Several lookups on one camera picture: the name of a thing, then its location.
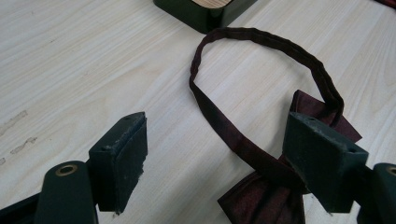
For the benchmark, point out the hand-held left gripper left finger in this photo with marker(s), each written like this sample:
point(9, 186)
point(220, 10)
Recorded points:
point(120, 161)

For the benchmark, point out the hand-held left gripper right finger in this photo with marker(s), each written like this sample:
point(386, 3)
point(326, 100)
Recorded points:
point(320, 161)

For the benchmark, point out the dark box with wooden top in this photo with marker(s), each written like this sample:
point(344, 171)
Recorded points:
point(199, 15)

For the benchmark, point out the dark red bow tie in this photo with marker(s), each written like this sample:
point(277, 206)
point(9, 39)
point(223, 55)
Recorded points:
point(261, 196)

